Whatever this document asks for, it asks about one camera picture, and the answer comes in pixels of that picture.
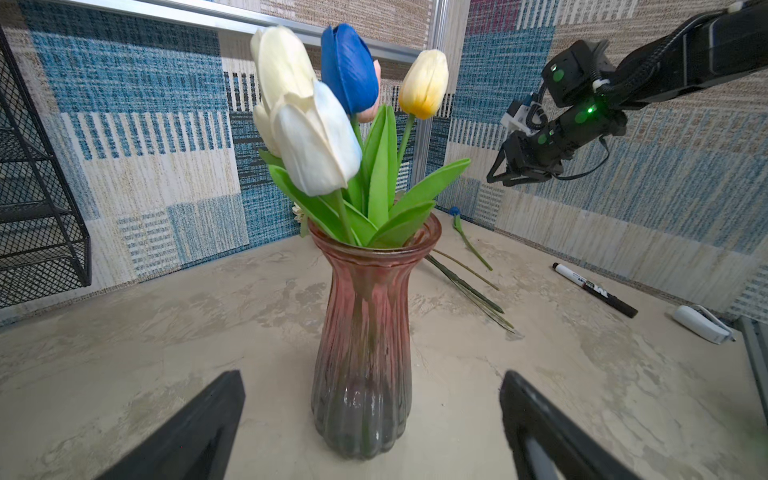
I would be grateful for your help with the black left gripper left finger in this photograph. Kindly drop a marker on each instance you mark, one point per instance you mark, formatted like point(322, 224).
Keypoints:
point(195, 443)

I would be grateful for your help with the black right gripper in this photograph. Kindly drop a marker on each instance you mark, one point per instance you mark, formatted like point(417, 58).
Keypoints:
point(539, 157)

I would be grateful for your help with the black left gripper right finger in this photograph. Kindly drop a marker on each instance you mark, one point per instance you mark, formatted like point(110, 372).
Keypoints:
point(545, 443)

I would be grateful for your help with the yellow tulip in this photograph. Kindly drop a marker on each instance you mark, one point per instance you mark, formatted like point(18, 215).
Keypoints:
point(423, 91)

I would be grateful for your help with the pink ribbed glass vase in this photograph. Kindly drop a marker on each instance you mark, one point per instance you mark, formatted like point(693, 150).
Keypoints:
point(362, 388)

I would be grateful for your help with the cream white tulip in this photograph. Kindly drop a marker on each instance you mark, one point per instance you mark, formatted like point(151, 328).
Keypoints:
point(282, 67)

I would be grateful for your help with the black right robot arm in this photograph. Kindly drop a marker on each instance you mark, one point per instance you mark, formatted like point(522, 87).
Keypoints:
point(583, 97)

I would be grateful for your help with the black whiteboard marker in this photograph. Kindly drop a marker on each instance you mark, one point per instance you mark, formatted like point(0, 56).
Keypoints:
point(595, 290)

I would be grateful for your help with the white stapler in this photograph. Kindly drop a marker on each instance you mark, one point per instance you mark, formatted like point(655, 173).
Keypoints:
point(703, 323)

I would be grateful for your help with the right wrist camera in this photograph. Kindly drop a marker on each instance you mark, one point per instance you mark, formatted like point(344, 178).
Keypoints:
point(525, 116)

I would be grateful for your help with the black wire mesh shelf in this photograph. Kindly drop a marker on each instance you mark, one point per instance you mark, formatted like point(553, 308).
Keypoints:
point(45, 245)

